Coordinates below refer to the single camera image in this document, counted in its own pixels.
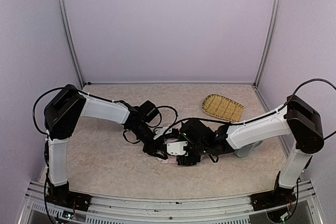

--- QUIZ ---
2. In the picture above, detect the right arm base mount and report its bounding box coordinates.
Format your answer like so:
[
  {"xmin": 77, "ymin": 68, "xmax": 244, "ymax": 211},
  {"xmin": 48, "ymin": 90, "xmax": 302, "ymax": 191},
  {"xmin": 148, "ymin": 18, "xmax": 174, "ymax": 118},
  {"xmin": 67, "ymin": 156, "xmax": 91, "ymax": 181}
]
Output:
[{"xmin": 250, "ymin": 191, "xmax": 296, "ymax": 211}]

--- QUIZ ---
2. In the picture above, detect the pink and black folding umbrella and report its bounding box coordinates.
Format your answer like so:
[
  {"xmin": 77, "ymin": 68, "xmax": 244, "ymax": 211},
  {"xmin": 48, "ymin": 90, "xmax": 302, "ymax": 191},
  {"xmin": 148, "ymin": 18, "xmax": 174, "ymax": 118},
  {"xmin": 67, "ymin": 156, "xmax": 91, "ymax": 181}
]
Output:
[{"xmin": 155, "ymin": 137, "xmax": 178, "ymax": 164}]

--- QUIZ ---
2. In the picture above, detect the woven bamboo tray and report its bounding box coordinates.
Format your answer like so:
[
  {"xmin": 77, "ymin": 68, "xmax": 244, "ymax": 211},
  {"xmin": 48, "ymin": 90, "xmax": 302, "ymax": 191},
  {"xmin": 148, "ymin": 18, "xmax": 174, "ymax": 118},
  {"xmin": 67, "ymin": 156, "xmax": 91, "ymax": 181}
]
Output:
[{"xmin": 202, "ymin": 94, "xmax": 244, "ymax": 122}]

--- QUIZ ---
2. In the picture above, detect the light blue ceramic mug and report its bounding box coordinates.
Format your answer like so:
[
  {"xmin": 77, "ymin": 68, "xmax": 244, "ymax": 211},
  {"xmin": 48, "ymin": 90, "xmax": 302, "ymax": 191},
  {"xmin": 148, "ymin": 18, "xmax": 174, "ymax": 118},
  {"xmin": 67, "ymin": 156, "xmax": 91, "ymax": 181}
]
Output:
[{"xmin": 234, "ymin": 141, "xmax": 262, "ymax": 158}]

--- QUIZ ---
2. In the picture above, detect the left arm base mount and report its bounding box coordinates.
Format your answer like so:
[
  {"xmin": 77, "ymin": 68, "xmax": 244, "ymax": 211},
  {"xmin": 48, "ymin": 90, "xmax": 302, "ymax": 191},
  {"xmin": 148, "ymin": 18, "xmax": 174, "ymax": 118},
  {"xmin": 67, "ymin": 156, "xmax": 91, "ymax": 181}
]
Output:
[{"xmin": 46, "ymin": 191, "xmax": 92, "ymax": 212}]

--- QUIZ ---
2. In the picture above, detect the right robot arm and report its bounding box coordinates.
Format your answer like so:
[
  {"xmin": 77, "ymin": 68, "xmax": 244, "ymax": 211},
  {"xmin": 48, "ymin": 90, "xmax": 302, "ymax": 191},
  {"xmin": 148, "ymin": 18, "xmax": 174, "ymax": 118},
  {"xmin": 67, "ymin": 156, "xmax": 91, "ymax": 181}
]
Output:
[{"xmin": 166, "ymin": 92, "xmax": 327, "ymax": 210}]

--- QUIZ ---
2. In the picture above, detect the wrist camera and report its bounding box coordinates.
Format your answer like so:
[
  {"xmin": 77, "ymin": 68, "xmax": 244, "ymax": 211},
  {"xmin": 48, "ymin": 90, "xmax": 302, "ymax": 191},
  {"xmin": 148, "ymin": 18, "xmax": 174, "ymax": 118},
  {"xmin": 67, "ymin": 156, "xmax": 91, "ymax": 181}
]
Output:
[
  {"xmin": 153, "ymin": 127, "xmax": 179, "ymax": 140},
  {"xmin": 166, "ymin": 141, "xmax": 188, "ymax": 156}
]

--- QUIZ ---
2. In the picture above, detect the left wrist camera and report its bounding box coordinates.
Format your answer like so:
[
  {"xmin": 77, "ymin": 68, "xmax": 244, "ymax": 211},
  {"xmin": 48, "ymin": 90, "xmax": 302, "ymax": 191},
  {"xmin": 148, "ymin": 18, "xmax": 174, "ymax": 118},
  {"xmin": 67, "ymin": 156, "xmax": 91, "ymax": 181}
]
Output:
[{"xmin": 153, "ymin": 127, "xmax": 179, "ymax": 140}]

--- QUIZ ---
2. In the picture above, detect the right aluminium frame post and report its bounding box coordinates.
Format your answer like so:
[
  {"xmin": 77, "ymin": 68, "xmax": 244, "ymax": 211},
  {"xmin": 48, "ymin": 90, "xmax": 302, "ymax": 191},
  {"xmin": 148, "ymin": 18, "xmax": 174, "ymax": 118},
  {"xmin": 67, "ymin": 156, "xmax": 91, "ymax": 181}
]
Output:
[{"xmin": 254, "ymin": 0, "xmax": 281, "ymax": 89}]

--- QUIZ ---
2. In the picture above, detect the left aluminium frame post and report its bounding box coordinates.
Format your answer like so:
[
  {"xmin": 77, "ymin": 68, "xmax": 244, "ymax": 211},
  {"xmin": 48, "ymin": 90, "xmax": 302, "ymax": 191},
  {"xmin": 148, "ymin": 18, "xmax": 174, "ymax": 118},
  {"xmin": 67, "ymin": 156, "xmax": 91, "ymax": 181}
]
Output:
[{"xmin": 57, "ymin": 0, "xmax": 86, "ymax": 88}]

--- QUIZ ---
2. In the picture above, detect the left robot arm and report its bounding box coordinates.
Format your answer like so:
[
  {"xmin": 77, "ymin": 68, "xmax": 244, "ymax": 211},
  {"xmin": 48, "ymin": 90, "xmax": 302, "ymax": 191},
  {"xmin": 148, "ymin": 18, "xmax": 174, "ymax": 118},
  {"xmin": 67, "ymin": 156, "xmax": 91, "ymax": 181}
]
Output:
[{"xmin": 44, "ymin": 84, "xmax": 179, "ymax": 205}]

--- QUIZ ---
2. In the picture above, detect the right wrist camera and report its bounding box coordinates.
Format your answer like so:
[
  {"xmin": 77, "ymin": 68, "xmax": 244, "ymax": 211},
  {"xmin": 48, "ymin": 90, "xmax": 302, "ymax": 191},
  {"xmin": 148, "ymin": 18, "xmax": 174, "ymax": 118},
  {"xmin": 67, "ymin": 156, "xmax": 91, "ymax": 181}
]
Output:
[{"xmin": 166, "ymin": 141, "xmax": 188, "ymax": 156}]

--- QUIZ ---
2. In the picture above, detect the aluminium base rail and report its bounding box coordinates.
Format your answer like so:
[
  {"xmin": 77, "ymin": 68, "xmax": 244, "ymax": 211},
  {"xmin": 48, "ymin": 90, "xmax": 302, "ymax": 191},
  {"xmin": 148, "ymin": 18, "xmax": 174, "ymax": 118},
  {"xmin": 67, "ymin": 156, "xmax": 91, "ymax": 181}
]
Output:
[{"xmin": 18, "ymin": 179, "xmax": 323, "ymax": 224}]

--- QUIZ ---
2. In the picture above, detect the aluminium frame post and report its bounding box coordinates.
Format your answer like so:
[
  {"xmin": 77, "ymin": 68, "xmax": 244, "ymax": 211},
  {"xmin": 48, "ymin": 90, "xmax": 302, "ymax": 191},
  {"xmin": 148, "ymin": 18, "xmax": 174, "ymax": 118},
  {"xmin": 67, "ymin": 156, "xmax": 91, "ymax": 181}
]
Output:
[
  {"xmin": 57, "ymin": 0, "xmax": 86, "ymax": 88},
  {"xmin": 254, "ymin": 0, "xmax": 281, "ymax": 89}
]

